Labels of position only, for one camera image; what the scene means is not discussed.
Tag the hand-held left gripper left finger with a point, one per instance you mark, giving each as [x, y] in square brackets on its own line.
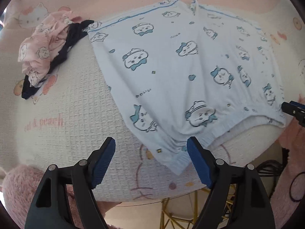
[103, 163]

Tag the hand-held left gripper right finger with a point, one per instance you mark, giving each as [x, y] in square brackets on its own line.
[199, 162]

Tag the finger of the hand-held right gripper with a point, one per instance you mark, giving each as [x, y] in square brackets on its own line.
[299, 106]
[294, 112]

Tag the white cartoon print shorts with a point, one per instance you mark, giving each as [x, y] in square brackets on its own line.
[178, 76]

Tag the pink cat print blanket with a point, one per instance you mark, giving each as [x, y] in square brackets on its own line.
[71, 128]

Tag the pink fluffy robe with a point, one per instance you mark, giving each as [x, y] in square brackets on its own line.
[19, 190]

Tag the pink cartoon print garment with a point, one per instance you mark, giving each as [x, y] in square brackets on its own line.
[43, 47]

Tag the black garment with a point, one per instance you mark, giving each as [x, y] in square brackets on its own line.
[73, 34]

